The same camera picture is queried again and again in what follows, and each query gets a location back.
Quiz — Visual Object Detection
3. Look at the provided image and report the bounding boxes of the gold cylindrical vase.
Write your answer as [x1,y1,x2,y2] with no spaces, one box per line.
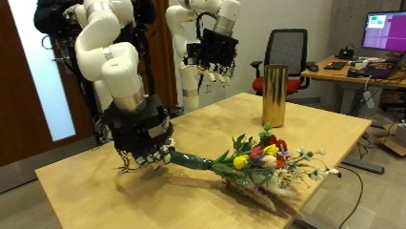
[261,64,289,129]

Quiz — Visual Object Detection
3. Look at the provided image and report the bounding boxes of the wooden office desk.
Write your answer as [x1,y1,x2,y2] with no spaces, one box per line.
[300,54,406,116]

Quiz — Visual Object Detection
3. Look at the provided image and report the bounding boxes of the black mesh chair red seat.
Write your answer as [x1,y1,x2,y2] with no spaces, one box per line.
[250,28,317,96]

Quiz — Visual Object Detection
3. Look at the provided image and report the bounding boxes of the dark laptop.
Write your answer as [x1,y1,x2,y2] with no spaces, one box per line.
[362,53,406,80]

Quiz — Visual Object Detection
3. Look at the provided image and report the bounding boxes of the grey table foot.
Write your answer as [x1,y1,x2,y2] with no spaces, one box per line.
[339,157,386,176]

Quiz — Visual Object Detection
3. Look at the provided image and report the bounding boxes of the black left hand cable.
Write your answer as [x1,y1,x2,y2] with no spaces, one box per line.
[194,10,221,34]

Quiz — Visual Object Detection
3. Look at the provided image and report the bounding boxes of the black floor cable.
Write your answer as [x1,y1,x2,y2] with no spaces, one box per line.
[333,165,366,229]

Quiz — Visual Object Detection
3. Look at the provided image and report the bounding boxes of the brown door frosted glass panel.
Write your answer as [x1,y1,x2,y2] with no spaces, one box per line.
[0,0,96,168]

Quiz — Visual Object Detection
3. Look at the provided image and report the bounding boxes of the black desk phone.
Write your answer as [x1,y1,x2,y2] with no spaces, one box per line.
[337,46,357,61]

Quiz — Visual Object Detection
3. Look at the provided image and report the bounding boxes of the cardboard box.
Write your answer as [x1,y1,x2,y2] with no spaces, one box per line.
[378,119,406,156]

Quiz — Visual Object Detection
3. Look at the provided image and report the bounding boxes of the white power adapter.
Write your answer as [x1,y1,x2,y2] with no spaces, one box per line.
[362,91,377,110]

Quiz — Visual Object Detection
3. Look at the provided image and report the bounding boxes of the colourful artificial flower bouquet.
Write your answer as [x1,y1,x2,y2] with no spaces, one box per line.
[168,122,342,214]

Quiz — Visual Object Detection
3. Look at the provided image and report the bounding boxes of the computer monitor purple screen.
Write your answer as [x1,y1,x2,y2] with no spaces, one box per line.
[361,10,406,53]

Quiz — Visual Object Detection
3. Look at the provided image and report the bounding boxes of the black keyboard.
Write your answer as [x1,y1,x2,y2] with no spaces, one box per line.
[324,61,347,71]

